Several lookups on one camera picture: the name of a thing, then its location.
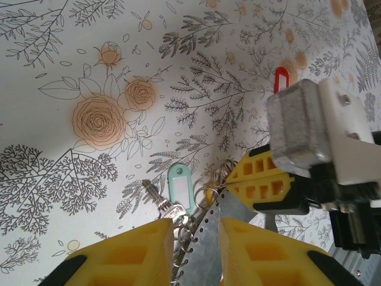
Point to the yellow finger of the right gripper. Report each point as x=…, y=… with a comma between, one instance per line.
x=256, y=167
x=262, y=190

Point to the metal band keyring with rings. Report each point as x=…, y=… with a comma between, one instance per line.
x=205, y=235

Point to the aluminium mounting rail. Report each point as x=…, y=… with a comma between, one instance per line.
x=357, y=271

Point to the key with red tag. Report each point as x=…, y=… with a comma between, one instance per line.
x=276, y=82

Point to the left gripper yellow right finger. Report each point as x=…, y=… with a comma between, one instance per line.
x=268, y=259

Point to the silver key with teal tag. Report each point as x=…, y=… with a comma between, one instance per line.
x=180, y=186

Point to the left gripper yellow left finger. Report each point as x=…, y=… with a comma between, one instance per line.
x=125, y=259

